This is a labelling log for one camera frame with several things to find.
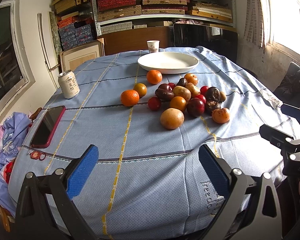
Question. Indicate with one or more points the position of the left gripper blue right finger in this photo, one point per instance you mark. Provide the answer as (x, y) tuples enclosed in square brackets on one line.
[(217, 176)]

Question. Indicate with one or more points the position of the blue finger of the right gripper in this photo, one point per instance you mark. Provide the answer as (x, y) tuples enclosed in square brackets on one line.
[(291, 111), (273, 135)]

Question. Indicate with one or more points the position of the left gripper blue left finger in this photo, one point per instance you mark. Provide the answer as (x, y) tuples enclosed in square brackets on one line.
[(80, 171)]

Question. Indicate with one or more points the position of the spotted orange persimmon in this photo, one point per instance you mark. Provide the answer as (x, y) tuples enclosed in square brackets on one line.
[(221, 116)]

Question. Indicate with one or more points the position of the dark red plum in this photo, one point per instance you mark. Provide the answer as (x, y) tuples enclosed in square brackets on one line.
[(195, 107)]

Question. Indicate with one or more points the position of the large tan round fruit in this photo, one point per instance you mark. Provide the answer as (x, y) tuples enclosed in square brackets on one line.
[(172, 118)]

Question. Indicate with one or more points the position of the small brown fruit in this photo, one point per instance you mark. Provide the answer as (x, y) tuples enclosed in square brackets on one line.
[(222, 96)]

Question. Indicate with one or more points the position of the wrinkled dark passion fruit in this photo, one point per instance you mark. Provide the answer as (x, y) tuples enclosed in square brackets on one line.
[(213, 94)]

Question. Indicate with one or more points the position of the tan onion-like fruit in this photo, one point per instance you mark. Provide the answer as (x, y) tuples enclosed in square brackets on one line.
[(193, 89)]

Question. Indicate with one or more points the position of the yellow-brown passion fruit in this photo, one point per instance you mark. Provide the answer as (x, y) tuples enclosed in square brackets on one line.
[(182, 92)]

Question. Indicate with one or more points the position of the bright orange mandarin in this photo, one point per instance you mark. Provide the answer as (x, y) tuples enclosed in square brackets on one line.
[(129, 98)]

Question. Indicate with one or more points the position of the red cherry tomato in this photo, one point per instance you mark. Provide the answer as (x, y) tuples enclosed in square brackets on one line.
[(154, 103)]

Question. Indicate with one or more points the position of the dark purple passion fruit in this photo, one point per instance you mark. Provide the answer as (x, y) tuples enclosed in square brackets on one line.
[(163, 94)]

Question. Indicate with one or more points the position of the greenish orange mandarin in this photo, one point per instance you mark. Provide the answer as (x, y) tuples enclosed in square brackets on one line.
[(141, 89)]

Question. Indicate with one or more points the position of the black jacket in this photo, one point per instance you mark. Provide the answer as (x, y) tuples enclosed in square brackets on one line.
[(289, 89)]

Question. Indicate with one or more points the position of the red-cased smartphone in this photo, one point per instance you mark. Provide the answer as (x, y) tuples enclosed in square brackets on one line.
[(47, 127)]

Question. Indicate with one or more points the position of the purple blue cloth pile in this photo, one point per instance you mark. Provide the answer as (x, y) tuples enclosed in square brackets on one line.
[(12, 134)]

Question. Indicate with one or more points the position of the light blue checked tablecloth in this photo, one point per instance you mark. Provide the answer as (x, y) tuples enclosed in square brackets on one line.
[(148, 182)]

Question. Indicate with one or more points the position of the white beverage can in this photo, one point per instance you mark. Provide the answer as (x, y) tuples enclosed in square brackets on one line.
[(68, 84)]

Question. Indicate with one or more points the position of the black panel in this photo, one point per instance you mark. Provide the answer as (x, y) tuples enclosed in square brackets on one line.
[(221, 41)]

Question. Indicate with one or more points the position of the white oval plate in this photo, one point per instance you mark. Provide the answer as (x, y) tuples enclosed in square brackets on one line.
[(168, 62)]

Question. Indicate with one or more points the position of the stack of blue patterned boxes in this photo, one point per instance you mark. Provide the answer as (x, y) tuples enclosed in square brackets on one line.
[(72, 36)]

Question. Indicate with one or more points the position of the white paper cup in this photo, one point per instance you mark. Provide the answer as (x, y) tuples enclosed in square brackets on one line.
[(153, 46)]

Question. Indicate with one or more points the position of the brown wooden board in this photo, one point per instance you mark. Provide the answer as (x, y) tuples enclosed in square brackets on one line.
[(136, 39)]

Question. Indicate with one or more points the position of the metal shelf with boxes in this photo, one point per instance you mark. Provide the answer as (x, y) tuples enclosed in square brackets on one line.
[(118, 15)]

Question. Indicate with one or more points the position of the window with white frame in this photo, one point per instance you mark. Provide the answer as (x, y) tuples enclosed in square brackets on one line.
[(16, 76)]

